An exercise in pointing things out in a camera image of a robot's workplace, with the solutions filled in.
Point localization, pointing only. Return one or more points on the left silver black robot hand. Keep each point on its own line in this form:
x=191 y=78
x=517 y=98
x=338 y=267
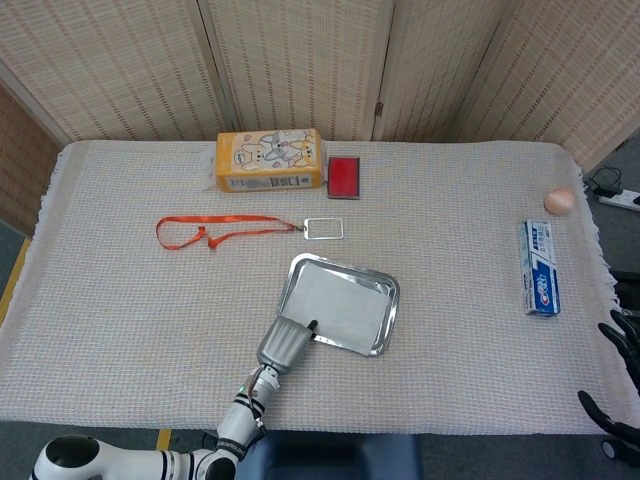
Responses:
x=282 y=347

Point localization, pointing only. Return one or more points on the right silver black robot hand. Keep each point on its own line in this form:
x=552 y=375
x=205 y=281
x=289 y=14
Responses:
x=627 y=335

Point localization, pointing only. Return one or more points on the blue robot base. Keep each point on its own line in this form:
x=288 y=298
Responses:
x=340 y=457

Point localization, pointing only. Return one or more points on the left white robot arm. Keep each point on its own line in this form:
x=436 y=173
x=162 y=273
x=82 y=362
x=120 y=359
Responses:
x=240 y=415

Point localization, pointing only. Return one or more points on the silver metal tray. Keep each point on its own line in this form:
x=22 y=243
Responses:
x=394 y=292

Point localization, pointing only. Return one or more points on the black bulky object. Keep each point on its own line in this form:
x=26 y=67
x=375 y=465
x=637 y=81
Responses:
x=629 y=287

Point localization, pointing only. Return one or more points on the blue white toothpaste box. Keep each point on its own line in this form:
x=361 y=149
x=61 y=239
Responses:
x=540 y=275

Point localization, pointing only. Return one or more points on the black caster wheel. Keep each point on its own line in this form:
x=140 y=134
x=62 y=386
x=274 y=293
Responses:
x=611 y=448

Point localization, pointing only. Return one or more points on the clear badge holder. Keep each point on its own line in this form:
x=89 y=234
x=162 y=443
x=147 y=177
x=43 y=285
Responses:
x=324 y=229

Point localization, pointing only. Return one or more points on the white woven tablecloth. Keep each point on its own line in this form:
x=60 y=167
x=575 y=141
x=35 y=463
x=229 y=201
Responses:
x=150 y=325

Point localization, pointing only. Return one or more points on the white power strip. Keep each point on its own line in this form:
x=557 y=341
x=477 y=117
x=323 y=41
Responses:
x=622 y=200

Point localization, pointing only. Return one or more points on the yellow marking tape strip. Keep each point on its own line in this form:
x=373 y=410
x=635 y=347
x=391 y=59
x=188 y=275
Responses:
x=163 y=439
x=14 y=280

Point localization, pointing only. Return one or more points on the beige egg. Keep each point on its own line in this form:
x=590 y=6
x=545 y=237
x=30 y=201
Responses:
x=559 y=200

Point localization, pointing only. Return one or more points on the red ink pad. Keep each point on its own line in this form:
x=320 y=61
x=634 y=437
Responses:
x=344 y=177

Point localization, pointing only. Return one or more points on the yellow bunny tissue pack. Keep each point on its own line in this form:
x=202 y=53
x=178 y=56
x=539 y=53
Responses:
x=270 y=160

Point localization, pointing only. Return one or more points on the brass screen hinge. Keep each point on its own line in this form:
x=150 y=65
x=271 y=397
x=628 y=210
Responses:
x=378 y=108

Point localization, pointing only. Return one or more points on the beige woven folding screen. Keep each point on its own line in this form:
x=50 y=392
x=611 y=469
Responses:
x=300 y=60

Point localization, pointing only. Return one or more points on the brown woven screen panel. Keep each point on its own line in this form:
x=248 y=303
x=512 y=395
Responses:
x=22 y=165

